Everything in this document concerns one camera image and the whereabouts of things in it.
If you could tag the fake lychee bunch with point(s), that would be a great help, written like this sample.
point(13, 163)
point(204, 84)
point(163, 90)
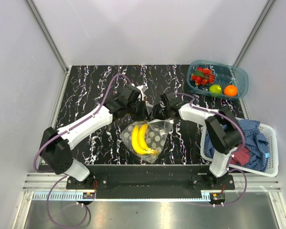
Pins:
point(202, 76)

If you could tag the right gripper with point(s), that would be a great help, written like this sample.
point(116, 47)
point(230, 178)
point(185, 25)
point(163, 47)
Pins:
point(156, 108)

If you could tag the clear polka dot zip bag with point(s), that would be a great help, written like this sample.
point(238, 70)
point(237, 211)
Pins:
point(155, 137)

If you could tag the white laundry basket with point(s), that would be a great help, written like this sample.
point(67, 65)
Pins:
point(271, 148)

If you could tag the red cloth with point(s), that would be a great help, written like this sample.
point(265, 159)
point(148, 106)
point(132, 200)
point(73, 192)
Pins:
point(241, 158)

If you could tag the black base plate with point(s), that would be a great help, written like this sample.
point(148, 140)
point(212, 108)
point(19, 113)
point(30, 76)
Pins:
point(151, 182)

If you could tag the fake green apple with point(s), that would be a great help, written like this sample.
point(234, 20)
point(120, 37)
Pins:
point(215, 90)

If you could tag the fake banana bunch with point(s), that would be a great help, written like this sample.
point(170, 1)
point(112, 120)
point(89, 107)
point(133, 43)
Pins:
point(138, 141)

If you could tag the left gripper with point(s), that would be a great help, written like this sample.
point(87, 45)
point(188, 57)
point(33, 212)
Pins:
point(144, 114)

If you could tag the teal plastic container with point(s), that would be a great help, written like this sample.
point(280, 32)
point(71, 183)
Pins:
point(224, 75)

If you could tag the blue checkered cloth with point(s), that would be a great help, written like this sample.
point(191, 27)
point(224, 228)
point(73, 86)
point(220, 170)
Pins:
point(257, 143)

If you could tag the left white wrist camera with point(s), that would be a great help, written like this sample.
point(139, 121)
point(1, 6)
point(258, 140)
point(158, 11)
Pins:
point(142, 89)

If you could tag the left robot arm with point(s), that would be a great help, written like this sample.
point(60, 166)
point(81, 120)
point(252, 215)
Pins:
point(57, 145)

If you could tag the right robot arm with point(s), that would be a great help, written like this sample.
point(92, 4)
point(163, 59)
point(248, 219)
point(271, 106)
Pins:
point(226, 135)

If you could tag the fake orange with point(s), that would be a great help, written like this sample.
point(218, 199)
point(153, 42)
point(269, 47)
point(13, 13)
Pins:
point(230, 90)

